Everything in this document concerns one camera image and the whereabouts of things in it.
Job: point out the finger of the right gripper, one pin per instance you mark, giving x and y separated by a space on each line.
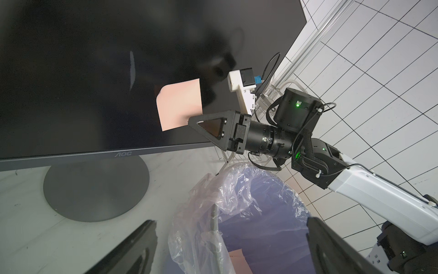
218 128

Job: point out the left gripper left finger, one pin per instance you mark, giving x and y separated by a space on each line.
134 255

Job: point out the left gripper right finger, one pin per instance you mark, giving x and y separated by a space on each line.
331 254

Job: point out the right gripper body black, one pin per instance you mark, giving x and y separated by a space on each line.
259 138

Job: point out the pink sticky note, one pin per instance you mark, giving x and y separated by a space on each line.
177 102
239 262

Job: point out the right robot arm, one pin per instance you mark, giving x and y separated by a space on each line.
408 243

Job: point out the round grey monitor stand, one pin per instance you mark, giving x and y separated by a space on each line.
96 191

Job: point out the black computer monitor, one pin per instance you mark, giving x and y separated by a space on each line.
79 79

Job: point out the purple bin with plastic bag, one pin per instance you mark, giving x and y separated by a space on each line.
242 209

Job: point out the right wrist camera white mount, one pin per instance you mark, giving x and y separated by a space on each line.
244 83

